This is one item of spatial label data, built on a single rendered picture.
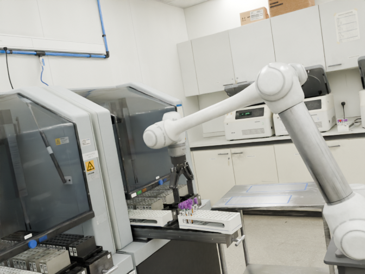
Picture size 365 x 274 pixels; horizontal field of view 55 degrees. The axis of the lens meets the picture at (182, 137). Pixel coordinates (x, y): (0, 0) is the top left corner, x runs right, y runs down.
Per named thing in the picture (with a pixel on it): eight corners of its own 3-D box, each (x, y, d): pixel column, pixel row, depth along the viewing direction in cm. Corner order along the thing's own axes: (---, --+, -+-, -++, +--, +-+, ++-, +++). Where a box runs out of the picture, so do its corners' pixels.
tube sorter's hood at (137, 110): (64, 199, 209) (43, 93, 203) (128, 174, 260) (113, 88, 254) (130, 199, 182) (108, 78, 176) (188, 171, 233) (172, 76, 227)
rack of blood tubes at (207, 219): (178, 228, 171) (176, 215, 170) (190, 220, 178) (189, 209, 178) (231, 234, 152) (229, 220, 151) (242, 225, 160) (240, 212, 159)
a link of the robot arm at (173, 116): (171, 142, 177) (158, 147, 166) (166, 112, 176) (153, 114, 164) (190, 140, 173) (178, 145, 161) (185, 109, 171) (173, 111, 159)
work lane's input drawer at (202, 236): (114, 239, 193) (111, 223, 193) (130, 229, 205) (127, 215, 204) (236, 249, 155) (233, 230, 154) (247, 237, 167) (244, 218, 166)
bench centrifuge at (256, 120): (225, 141, 411) (216, 87, 405) (245, 133, 462) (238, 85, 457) (270, 137, 380) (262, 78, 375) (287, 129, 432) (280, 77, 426)
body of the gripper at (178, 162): (180, 156, 165) (182, 175, 166) (188, 153, 172) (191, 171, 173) (167, 157, 169) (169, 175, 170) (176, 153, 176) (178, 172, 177)
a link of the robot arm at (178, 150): (188, 141, 172) (190, 153, 172) (172, 142, 176) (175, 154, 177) (179, 144, 164) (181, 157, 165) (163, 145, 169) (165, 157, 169)
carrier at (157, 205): (161, 207, 209) (159, 198, 208) (163, 207, 208) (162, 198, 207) (149, 215, 199) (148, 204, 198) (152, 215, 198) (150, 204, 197)
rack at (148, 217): (119, 226, 193) (117, 215, 192) (130, 219, 201) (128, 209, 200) (163, 229, 177) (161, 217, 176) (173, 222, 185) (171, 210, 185)
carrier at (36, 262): (57, 261, 152) (55, 248, 152) (60, 262, 151) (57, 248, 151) (34, 274, 143) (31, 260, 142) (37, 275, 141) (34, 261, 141)
